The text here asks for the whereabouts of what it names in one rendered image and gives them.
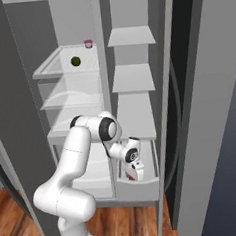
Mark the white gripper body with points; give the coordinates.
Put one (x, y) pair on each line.
(135, 170)

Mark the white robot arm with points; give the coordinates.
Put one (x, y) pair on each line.
(72, 150)

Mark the white freezer drawer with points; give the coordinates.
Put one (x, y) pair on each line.
(139, 190)

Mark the white freezer shelf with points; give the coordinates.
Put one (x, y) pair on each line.
(132, 78)
(136, 118)
(130, 36)

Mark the glass fridge shelf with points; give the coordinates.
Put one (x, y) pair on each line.
(52, 70)
(59, 129)
(71, 99)

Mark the light grey fridge door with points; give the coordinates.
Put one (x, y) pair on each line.
(206, 116)

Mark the green lime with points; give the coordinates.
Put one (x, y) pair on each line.
(75, 61)

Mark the dark grey fridge door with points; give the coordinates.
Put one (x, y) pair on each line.
(18, 97)

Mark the grey fridge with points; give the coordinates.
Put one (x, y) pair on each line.
(103, 31)

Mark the pink cup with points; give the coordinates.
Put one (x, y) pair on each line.
(88, 44)

